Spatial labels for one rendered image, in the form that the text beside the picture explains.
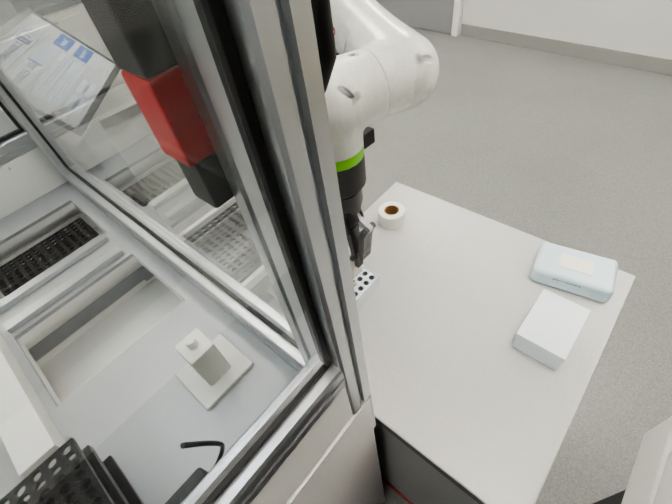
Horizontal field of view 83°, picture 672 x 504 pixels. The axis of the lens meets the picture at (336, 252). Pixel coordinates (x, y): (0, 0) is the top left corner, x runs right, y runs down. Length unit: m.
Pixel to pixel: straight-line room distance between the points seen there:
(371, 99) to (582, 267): 0.60
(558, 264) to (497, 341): 0.22
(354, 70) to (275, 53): 0.35
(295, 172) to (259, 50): 0.07
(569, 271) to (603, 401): 0.89
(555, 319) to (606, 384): 0.96
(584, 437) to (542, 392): 0.86
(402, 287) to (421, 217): 0.24
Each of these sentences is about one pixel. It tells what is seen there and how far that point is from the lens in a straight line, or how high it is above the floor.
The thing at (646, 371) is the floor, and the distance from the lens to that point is 1.87.
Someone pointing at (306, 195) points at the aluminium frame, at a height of 1.33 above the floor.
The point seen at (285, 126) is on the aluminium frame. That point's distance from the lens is 0.21.
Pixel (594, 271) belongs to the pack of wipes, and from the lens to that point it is 0.95.
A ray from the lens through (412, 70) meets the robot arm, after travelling 0.58.
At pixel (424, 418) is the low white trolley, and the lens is 0.76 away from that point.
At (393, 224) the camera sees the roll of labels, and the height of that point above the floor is 0.78.
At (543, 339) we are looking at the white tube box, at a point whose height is 0.81.
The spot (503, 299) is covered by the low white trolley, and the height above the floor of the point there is 0.76.
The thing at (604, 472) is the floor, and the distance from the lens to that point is 1.66.
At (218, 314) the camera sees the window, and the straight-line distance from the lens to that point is 0.26.
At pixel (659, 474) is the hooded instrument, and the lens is 0.68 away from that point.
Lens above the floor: 1.48
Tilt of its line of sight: 48 degrees down
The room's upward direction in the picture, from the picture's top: 11 degrees counter-clockwise
